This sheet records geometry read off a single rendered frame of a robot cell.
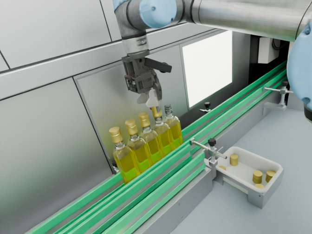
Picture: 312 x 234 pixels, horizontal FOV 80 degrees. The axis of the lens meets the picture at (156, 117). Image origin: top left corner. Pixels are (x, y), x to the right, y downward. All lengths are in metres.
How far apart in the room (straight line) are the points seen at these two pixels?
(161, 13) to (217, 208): 0.71
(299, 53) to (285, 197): 0.73
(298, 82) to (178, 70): 0.68
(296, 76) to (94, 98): 0.58
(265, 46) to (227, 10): 1.11
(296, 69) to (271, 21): 0.19
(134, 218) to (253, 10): 0.61
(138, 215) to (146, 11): 0.56
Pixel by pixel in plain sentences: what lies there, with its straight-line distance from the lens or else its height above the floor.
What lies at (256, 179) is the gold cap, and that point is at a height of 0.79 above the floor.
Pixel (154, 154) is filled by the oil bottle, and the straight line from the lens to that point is 0.71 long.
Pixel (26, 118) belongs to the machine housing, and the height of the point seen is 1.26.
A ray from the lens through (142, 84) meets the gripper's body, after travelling 0.58.
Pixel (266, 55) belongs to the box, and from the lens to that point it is 1.59.
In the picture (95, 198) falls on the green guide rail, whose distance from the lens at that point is 0.76.
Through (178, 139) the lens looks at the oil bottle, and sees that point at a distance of 0.78.
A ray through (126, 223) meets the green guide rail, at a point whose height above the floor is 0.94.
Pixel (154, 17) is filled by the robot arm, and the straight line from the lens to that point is 0.46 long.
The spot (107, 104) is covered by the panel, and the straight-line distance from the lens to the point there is 0.71.
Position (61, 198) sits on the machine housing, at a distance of 0.85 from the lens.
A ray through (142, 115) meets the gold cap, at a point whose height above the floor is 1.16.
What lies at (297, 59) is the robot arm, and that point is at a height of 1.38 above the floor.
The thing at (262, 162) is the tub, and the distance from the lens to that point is 0.93.
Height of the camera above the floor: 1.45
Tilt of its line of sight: 28 degrees down
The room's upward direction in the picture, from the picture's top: 13 degrees counter-clockwise
